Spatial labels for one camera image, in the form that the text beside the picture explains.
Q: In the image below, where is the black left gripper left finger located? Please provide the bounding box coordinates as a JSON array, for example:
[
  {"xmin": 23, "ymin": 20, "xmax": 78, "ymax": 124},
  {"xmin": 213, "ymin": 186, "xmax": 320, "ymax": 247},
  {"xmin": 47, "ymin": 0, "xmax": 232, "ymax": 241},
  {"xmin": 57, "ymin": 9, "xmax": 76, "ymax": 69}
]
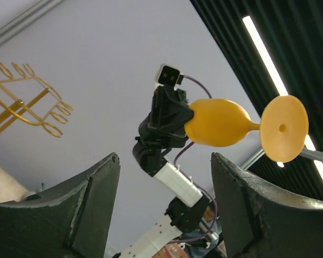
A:
[{"xmin": 0, "ymin": 153, "xmax": 120, "ymax": 257}]

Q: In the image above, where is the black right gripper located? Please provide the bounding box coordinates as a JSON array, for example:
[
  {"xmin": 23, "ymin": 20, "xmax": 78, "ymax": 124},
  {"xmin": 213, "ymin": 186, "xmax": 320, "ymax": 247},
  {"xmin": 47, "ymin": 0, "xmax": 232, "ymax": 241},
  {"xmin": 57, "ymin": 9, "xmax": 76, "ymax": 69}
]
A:
[{"xmin": 136, "ymin": 85, "xmax": 194, "ymax": 148}]

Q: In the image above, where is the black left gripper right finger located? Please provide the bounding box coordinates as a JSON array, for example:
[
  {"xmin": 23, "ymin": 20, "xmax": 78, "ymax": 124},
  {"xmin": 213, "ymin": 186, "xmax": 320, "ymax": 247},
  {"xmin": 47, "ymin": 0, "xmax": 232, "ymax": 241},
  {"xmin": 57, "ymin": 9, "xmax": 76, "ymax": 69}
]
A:
[{"xmin": 211, "ymin": 153, "xmax": 323, "ymax": 257}]

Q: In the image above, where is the orange plastic wine glass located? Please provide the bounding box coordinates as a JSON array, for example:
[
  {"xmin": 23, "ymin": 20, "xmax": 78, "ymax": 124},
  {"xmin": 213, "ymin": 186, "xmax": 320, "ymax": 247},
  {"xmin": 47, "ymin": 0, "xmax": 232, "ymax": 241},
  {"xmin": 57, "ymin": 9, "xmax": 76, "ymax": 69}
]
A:
[{"xmin": 185, "ymin": 95, "xmax": 309, "ymax": 163}]

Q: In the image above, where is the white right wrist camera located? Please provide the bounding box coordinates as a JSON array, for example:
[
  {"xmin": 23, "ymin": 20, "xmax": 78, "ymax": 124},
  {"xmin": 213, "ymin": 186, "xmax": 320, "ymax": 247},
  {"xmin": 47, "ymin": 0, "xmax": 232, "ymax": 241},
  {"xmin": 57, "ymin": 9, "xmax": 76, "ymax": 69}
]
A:
[{"xmin": 155, "ymin": 63, "xmax": 184, "ymax": 87}]

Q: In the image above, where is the gold wire glass rack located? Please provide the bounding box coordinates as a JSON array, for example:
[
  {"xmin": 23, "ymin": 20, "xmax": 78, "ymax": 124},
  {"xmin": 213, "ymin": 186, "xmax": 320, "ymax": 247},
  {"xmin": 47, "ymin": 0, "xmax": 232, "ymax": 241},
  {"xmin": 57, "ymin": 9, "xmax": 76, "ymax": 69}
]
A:
[{"xmin": 0, "ymin": 60, "xmax": 74, "ymax": 142}]

